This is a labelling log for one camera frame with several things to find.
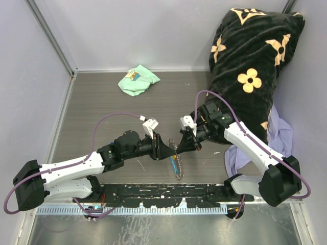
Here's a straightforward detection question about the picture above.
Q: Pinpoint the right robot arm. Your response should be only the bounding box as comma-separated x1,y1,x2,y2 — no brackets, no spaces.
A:
176,102,302,207

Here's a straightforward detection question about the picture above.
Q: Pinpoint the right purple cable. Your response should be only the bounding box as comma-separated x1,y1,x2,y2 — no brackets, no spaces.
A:
193,89,312,220

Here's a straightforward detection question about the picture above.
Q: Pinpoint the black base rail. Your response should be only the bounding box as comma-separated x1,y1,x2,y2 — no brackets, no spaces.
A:
78,184,242,208

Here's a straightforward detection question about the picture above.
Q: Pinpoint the aluminium corner post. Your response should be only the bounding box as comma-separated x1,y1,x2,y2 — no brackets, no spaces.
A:
25,0,79,76

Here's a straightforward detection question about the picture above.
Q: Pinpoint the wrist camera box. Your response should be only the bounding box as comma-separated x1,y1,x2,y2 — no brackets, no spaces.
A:
179,115,197,136
142,118,159,139

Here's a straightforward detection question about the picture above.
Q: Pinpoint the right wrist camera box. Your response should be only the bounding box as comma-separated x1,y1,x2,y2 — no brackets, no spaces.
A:
179,115,197,136

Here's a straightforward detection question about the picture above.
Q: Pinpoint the blue handled key ring organizer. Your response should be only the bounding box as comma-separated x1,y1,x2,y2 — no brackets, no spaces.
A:
167,138,184,181

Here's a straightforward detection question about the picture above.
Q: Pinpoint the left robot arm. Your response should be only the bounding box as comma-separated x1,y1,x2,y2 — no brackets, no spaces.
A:
13,130,175,211

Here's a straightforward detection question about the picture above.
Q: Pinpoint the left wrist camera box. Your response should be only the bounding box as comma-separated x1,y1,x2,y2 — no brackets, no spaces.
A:
142,118,159,139

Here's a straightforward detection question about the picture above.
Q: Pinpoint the purple cable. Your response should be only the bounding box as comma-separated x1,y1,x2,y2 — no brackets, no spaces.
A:
193,89,312,220
4,112,144,220

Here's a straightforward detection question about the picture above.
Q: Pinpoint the lavender cloth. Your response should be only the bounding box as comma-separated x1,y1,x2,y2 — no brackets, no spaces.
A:
224,105,294,177

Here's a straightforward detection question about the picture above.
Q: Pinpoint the mint green cloth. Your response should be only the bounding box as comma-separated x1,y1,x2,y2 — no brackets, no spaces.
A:
118,65,160,97

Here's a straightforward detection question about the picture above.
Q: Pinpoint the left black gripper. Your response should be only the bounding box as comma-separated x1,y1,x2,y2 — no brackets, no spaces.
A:
123,131,175,160

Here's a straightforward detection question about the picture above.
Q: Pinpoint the black floral blanket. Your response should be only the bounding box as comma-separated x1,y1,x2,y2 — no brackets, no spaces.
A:
205,8,305,142

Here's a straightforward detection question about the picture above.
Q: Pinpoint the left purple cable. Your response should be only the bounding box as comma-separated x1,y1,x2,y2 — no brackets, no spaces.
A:
4,112,144,220

